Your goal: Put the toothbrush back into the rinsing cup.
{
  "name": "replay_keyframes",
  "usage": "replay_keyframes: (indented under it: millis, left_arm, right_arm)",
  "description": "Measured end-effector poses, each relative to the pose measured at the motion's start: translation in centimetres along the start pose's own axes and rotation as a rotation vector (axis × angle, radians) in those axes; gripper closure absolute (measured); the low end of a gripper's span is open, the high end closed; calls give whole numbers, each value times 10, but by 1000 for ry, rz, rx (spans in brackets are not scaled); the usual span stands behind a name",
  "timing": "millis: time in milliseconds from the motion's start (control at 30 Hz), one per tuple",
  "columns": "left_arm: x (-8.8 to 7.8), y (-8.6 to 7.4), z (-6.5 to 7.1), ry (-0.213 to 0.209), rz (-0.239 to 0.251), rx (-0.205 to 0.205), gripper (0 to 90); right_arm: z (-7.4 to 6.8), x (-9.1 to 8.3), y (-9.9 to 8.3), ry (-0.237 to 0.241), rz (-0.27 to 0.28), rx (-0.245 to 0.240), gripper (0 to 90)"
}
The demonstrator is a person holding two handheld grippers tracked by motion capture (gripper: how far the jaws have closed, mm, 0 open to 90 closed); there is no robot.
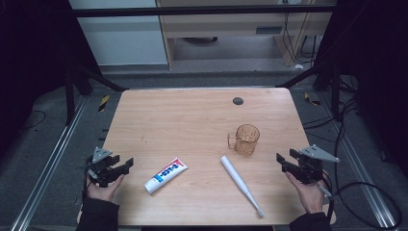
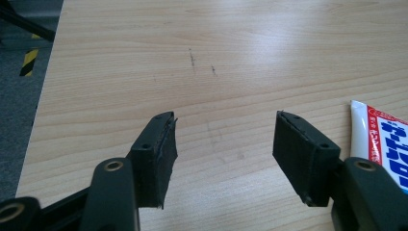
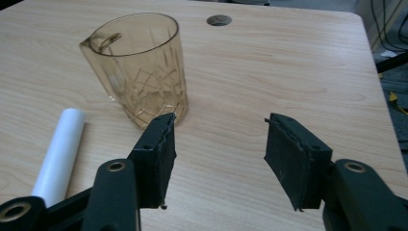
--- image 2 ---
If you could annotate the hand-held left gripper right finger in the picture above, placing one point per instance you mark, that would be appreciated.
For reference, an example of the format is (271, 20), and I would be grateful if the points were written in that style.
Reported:
(301, 154)

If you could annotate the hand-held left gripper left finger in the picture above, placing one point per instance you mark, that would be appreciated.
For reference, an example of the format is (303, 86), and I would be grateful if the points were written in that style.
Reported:
(150, 166)

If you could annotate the white toothpaste tube red label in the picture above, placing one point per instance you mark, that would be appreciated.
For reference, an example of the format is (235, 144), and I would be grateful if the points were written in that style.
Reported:
(385, 138)

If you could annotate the yellow black hazard tape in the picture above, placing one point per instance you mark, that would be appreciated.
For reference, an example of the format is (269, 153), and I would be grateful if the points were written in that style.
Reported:
(29, 61)

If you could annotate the black metal stand leg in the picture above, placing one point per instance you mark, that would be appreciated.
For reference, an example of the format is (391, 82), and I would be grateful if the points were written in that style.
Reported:
(29, 24)

